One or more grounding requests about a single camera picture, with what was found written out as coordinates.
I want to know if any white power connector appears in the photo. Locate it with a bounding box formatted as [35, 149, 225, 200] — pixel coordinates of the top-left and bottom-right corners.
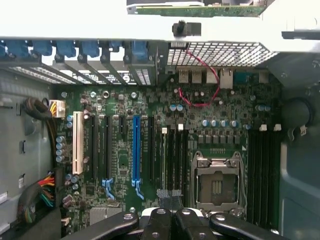
[49, 99, 67, 119]

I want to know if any blue card retention clip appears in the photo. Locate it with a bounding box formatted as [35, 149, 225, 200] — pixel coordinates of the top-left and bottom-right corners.
[80, 40, 100, 60]
[108, 40, 124, 54]
[129, 40, 149, 63]
[55, 40, 76, 60]
[5, 40, 29, 60]
[31, 40, 53, 57]

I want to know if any metal CPU socket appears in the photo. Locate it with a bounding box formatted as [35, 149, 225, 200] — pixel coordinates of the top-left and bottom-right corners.
[191, 150, 247, 210]

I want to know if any black round case knob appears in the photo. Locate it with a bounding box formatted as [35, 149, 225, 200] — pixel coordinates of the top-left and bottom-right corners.
[281, 96, 314, 134]

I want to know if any silver chipset heatsink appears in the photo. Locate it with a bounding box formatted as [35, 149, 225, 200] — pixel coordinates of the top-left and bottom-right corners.
[89, 206, 124, 225]

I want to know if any silver USB port stack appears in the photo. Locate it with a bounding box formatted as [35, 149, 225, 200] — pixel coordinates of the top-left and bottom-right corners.
[190, 68, 204, 84]
[205, 67, 219, 84]
[178, 68, 191, 84]

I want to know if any black intrusion switch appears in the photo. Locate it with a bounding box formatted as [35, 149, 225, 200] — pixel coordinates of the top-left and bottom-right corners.
[172, 20, 202, 39]

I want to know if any green motherboard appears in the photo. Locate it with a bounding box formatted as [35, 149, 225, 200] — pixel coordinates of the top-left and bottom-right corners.
[53, 72, 283, 226]

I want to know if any blue expansion slot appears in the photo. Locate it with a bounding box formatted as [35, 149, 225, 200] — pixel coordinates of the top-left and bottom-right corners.
[131, 114, 142, 182]

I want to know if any white PCI expansion slot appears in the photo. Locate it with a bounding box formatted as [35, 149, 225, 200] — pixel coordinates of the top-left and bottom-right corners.
[72, 111, 85, 176]

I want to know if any multicoloured wire bundle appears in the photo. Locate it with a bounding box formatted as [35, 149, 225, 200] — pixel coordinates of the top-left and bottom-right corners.
[16, 170, 56, 224]

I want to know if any blue slot latch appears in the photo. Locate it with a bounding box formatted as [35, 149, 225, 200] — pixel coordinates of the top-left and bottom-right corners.
[102, 177, 115, 200]
[131, 179, 145, 201]

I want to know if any silver ethernet port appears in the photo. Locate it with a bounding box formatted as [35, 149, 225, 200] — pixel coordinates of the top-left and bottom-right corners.
[219, 67, 234, 89]

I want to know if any short black expansion slot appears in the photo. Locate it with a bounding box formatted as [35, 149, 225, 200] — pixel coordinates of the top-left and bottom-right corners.
[118, 115, 127, 135]

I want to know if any long black expansion slot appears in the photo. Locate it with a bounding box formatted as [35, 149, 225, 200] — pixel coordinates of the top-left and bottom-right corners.
[90, 115, 99, 181]
[104, 115, 114, 180]
[147, 115, 156, 182]

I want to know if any grey metal PC case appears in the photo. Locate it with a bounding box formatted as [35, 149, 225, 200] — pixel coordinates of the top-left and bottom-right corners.
[0, 14, 320, 240]

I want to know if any green circuit card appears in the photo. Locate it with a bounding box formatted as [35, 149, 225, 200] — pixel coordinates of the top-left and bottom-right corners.
[126, 0, 266, 18]

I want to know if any black sleeved cable bundle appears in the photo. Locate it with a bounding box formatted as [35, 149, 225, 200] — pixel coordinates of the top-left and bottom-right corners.
[23, 97, 57, 152]

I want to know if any red thin wire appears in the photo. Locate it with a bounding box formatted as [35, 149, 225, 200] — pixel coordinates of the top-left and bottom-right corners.
[177, 46, 221, 108]

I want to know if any black RAM slot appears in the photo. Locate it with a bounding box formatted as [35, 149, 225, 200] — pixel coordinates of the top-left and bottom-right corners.
[271, 124, 282, 225]
[167, 126, 175, 191]
[160, 126, 168, 191]
[264, 129, 273, 225]
[256, 124, 266, 225]
[174, 123, 183, 191]
[249, 129, 258, 225]
[182, 126, 189, 198]

